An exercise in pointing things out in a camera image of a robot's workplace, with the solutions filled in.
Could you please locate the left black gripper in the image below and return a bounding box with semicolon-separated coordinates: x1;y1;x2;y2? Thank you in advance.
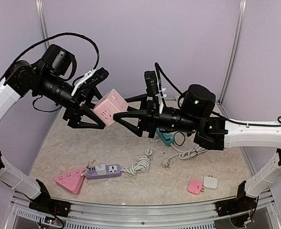
36;70;111;129

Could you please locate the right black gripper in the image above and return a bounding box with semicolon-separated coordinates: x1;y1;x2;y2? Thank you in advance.
113;93;200;138

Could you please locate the pink cube socket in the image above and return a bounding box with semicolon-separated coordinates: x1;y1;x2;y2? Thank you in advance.
93;89;128;127

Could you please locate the teal power strip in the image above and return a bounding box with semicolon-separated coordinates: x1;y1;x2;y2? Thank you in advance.
156;129;174;146

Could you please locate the black usb cable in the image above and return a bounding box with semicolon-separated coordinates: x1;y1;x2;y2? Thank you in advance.
173;131;187;146

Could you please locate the pink white usb cable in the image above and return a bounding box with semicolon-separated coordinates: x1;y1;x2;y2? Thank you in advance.
81;158;100;177

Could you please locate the small white charger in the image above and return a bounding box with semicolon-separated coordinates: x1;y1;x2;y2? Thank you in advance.
95;164;107;176

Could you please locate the purple power strip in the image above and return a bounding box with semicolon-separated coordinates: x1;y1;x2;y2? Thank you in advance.
85;164;121;180

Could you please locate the white square charger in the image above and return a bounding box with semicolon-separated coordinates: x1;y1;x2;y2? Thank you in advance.
203;175;219;190

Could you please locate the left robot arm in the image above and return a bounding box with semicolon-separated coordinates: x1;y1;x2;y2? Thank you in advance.
0;44;109;212

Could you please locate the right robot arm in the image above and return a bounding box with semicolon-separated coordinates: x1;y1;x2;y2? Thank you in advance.
113;84;281;212

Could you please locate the white round plug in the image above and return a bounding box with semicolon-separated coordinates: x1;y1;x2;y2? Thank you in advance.
145;148;153;158

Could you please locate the pink square plug adapter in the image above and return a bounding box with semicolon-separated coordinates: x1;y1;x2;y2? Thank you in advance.
187;179;204;195

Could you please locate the pink triangular power strip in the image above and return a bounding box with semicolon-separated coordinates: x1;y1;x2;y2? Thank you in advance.
54;167;85;195

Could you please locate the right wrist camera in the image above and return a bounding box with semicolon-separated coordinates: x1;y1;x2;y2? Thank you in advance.
144;71;167;114

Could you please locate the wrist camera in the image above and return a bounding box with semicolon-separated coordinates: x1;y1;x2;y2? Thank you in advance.
144;71;167;114
71;67;109;96

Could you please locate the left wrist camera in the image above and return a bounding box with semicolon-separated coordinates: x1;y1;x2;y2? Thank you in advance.
71;67;109;96

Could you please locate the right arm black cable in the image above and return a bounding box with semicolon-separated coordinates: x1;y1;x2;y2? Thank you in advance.
154;62;281;127

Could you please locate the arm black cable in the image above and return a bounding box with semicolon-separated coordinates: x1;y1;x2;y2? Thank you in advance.
154;62;281;127
0;32;100;96

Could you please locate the right aluminium corner post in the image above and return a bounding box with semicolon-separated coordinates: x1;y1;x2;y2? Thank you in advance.
218;0;247;105

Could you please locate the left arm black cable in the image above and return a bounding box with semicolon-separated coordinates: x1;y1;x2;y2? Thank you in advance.
0;32;100;96

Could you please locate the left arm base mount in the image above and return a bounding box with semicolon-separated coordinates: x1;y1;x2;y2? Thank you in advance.
29;198;71;217

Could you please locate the aluminium front rail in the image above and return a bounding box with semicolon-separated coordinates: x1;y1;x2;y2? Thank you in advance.
2;190;281;229

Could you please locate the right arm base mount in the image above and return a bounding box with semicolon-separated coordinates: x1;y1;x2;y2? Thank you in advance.
215;195;257;217

